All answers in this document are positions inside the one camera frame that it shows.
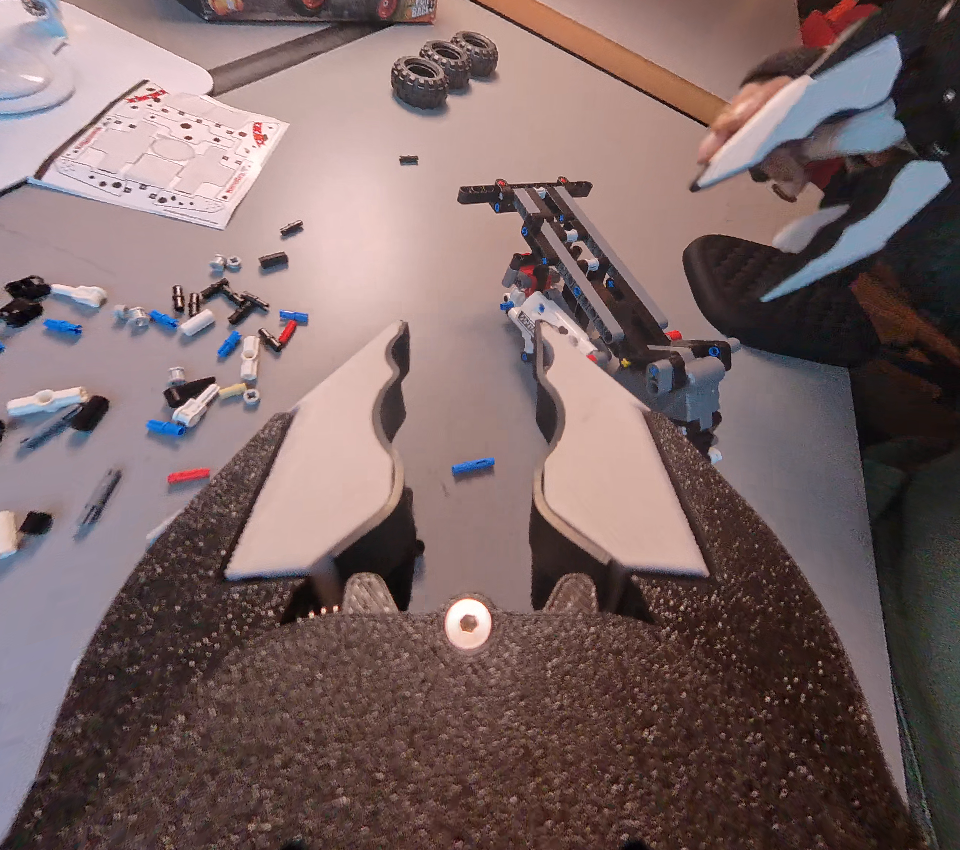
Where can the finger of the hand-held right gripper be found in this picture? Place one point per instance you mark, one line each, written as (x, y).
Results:
(810, 116)
(885, 228)

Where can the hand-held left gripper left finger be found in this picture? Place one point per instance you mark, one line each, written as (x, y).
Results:
(323, 475)

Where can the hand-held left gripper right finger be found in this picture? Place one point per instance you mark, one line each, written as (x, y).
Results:
(615, 475)

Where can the blue connector pin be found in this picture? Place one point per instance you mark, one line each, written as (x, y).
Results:
(473, 466)

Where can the pile of small building parts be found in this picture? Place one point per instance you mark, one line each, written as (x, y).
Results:
(195, 405)

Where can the toy vehicle chassis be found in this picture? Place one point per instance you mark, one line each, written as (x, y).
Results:
(600, 273)

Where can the black toy tire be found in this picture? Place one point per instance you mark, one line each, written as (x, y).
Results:
(450, 59)
(480, 48)
(419, 83)

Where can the white sticker sheet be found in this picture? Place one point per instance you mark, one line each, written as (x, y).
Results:
(150, 161)

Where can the white flat board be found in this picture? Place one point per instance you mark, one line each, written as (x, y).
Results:
(120, 56)

